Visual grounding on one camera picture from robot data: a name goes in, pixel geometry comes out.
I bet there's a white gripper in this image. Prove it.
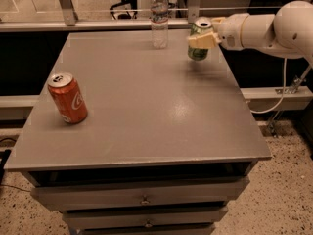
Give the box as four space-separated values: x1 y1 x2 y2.
188 13 249 51

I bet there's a green soda can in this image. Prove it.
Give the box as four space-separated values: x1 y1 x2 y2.
188 17 212 61

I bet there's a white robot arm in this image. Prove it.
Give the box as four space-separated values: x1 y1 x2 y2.
188 1 313 66

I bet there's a clear plastic water bottle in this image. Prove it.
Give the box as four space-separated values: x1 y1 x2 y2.
151 0 168 49

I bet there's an orange soda can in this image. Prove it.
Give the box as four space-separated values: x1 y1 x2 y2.
48 71 88 124

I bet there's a black office chair base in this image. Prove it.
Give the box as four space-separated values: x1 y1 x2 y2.
109 0 177 20

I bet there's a grey drawer cabinet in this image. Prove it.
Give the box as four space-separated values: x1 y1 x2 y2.
6 30 271 235

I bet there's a top grey drawer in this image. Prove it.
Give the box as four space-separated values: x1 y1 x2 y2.
31 176 249 211

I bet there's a grey drawer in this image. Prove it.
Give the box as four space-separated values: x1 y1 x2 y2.
63 206 228 230
31 176 249 211

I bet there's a middle grey drawer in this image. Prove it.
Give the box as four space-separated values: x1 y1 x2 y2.
63 206 228 230

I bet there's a right metal railing post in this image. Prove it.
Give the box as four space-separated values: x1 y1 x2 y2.
187 0 201 24

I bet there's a metal railing post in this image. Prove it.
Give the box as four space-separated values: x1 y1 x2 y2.
59 0 78 26
187 0 201 24

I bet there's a left metal railing post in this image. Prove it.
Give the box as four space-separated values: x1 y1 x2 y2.
59 0 78 26

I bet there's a black cable on floor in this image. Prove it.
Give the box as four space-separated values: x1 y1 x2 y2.
0 137 32 193

